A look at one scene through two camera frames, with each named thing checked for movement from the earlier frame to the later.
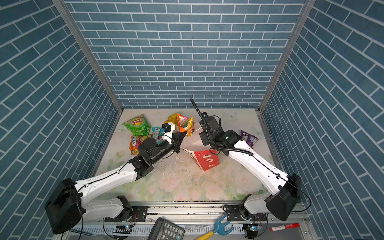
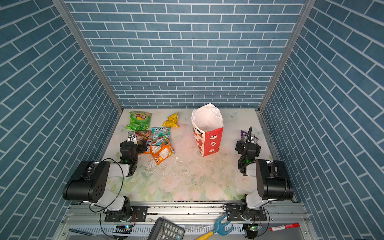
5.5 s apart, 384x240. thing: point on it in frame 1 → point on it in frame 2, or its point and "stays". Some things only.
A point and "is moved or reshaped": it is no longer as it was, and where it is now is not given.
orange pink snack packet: x=186 y=124 is moved or reshaped
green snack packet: x=138 y=126 is moved or reshaped
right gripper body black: x=206 y=139 → x=241 y=146
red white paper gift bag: x=206 y=159 → x=207 y=122
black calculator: x=163 y=229 stays
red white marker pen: x=285 y=226 stays
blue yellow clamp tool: x=221 y=229 stays
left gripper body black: x=174 y=145 → x=140 y=149
